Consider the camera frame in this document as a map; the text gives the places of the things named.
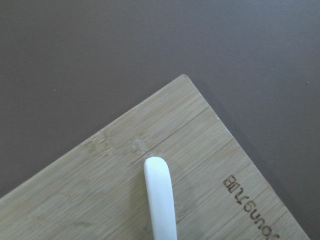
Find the white ceramic spoon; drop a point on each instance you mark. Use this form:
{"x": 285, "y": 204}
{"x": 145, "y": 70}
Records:
{"x": 160, "y": 198}

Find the wooden cutting board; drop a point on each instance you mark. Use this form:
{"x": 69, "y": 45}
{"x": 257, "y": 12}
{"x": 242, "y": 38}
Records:
{"x": 97, "y": 191}

